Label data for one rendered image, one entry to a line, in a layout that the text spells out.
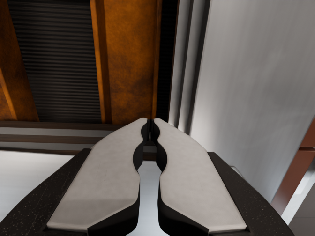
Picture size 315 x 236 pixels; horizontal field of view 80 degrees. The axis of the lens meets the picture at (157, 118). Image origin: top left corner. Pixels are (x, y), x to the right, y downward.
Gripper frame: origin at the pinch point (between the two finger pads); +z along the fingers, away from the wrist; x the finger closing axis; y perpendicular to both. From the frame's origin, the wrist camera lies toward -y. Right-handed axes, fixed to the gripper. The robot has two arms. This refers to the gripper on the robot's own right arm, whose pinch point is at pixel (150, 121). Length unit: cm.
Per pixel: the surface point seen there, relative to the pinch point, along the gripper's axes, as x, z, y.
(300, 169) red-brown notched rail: 15.6, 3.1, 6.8
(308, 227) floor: 142, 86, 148
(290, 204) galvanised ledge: 34.0, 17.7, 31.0
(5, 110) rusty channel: -23.7, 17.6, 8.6
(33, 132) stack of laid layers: -10.2, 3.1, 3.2
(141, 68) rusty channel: -1.5, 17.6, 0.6
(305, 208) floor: 128, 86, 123
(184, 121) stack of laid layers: 2.8, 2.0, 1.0
